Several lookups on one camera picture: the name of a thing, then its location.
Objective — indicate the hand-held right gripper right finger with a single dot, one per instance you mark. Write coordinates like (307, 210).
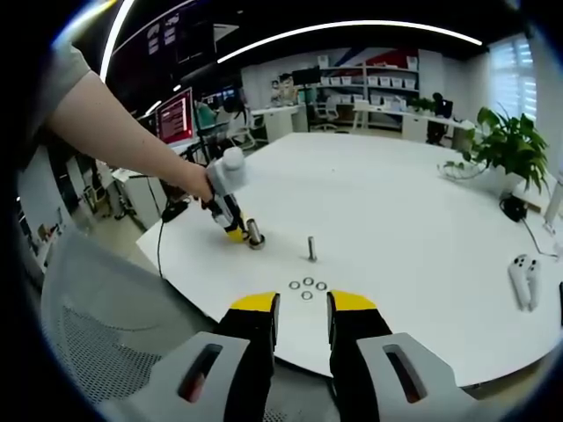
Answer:
(360, 365)

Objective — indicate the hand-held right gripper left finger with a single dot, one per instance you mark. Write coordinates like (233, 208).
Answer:
(246, 365)

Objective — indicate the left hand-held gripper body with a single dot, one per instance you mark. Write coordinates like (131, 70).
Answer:
(226, 176)

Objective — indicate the large threaded stud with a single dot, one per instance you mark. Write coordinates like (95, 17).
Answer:
(253, 226)

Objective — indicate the small threaded stud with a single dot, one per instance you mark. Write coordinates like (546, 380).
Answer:
(311, 246)

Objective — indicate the small metal washer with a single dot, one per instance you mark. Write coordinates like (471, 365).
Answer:
(304, 280)
(302, 295)
(317, 285)
(290, 285)

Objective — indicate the person's left hand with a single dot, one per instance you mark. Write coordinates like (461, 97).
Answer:
(204, 191)

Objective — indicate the white counter cabinet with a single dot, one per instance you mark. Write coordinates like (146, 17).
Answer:
(281, 121)

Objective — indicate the white laptop with red screen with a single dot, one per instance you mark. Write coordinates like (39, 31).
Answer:
(176, 116)

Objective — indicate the white office swivel chair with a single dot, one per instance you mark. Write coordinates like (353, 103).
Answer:
(327, 114)

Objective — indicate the black screen on stand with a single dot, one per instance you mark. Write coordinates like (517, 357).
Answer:
(305, 75)

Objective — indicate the grey mesh office chair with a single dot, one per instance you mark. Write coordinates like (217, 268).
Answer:
(110, 316)

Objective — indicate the shelf with white bins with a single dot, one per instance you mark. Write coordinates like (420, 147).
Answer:
(374, 81)

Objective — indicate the straight ceiling light strip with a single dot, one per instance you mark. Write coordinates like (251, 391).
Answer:
(112, 39)

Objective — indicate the white game controller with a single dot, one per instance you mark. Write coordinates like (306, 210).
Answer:
(533, 285)
(518, 277)

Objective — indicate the person's olive shirt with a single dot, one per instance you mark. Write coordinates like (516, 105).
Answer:
(57, 88)

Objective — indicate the curved ceiling light strip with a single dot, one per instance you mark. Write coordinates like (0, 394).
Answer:
(352, 27)

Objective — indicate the long white office desk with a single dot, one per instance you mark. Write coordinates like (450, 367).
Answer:
(413, 118)

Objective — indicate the black round device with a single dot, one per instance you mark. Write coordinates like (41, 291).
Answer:
(512, 207)

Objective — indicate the white cylindrical device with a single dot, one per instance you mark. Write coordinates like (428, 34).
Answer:
(553, 206)

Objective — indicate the potted green plant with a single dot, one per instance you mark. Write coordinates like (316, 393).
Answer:
(510, 140)

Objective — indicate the narrow window blind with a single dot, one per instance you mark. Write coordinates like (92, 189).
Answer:
(512, 79)

